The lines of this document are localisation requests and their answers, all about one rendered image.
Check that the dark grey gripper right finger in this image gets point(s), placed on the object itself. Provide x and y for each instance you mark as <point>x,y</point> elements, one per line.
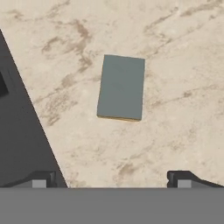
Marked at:
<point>182,178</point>

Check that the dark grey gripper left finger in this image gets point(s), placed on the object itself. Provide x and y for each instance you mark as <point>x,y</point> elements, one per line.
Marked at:
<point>43,178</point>

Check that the grey-green sponge with yellow base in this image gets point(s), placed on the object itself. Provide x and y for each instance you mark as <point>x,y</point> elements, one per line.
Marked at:
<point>121,87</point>

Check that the dark grey hob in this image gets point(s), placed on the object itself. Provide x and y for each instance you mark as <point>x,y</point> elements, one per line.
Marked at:
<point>23,137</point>

